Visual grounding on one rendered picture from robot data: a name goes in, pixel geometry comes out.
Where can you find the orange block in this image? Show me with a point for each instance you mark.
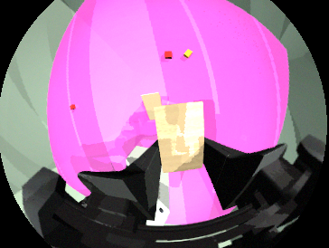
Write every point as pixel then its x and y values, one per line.
pixel 187 54

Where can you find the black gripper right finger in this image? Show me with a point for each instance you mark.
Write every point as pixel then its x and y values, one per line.
pixel 231 171

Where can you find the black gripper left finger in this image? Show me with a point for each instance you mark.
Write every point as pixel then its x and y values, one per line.
pixel 139 182

